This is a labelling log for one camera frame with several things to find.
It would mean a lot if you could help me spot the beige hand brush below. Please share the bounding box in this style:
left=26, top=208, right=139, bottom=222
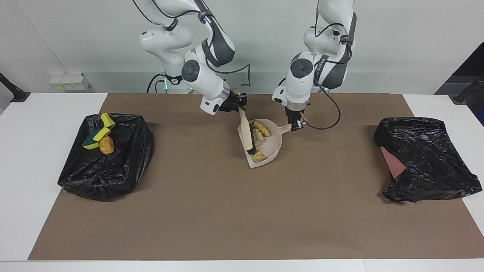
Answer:
left=238, top=108, right=258, bottom=155

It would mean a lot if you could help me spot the beige plastic dustpan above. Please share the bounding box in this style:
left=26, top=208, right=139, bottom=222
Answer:
left=237, top=118, right=305, bottom=169

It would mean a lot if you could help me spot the orange striped foam chunk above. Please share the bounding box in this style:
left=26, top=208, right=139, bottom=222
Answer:
left=253, top=121, right=271, bottom=137

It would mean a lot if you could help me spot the brown cork lump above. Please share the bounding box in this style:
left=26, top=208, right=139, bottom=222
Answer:
left=99, top=136, right=115, bottom=155

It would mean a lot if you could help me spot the black bag lined bin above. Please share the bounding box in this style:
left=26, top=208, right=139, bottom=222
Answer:
left=57, top=113, right=155, bottom=201

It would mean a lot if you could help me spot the pink box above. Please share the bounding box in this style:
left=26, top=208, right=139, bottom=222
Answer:
left=380, top=146, right=407, bottom=180

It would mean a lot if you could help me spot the brown table mat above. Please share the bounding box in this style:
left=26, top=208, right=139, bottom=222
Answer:
left=28, top=93, right=484, bottom=260

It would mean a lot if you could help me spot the black bag with pink box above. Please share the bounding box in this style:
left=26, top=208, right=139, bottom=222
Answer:
left=374, top=117, right=483, bottom=203

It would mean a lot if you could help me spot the white power strip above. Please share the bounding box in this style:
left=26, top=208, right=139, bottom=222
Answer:
left=49, top=72, right=90, bottom=91

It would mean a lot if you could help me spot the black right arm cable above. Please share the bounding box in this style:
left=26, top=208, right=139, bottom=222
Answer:
left=132, top=0, right=252, bottom=90

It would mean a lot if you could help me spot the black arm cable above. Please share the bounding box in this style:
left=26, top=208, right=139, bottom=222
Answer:
left=302, top=15, right=341, bottom=130
left=132, top=0, right=252, bottom=90

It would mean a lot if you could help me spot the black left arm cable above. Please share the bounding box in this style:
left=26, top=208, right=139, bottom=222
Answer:
left=302, top=15, right=341, bottom=130

